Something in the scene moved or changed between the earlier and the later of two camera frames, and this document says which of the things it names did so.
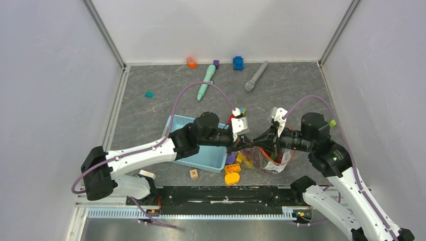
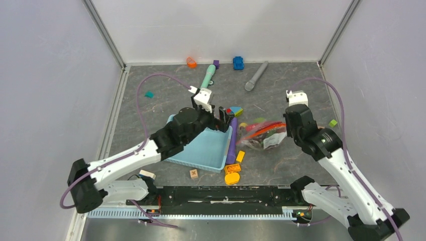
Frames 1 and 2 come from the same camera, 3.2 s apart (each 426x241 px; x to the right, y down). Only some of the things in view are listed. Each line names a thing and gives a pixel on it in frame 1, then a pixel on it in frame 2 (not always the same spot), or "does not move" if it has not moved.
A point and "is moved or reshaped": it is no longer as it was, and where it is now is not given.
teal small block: [149, 94] does not move
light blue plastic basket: [211, 158] does not move
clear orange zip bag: [257, 158] is moved or reshaped
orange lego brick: [234, 168] does not move
